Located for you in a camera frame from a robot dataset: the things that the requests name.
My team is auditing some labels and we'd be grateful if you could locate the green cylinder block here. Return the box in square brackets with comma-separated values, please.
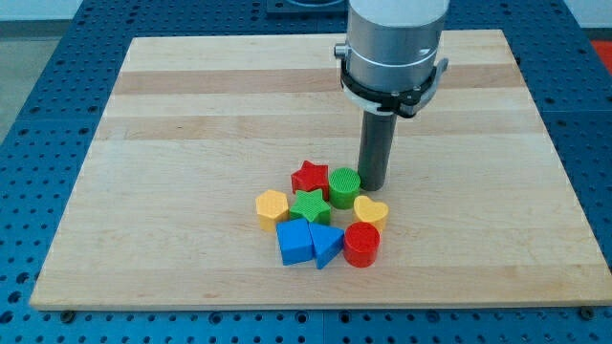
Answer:
[328, 167, 361, 209]

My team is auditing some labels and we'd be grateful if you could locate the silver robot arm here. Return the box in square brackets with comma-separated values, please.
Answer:
[334, 0, 449, 93]

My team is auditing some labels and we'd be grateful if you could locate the red star block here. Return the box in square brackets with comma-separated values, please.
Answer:
[291, 161, 329, 201]

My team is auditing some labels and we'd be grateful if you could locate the green star block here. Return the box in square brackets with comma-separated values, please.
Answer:
[289, 189, 331, 225]

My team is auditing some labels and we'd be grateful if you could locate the yellow hexagon block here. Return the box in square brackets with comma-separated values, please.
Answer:
[255, 189, 290, 232]

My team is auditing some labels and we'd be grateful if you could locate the blue cube block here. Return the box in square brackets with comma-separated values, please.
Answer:
[276, 218, 314, 266]

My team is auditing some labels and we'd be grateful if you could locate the yellow heart block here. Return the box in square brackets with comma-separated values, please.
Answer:
[353, 196, 389, 232]

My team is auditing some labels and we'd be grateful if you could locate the blue triangle block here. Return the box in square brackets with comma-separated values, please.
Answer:
[309, 223, 344, 269]

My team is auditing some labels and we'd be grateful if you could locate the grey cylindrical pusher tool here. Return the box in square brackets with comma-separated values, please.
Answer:
[358, 111, 397, 191]

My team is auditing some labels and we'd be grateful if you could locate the red cylinder block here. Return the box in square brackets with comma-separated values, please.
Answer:
[343, 222, 381, 268]

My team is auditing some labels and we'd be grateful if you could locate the wooden board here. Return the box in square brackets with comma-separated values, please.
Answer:
[30, 30, 611, 311]

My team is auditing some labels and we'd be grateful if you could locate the black tool mount bracket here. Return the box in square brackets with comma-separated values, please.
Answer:
[340, 58, 448, 118]

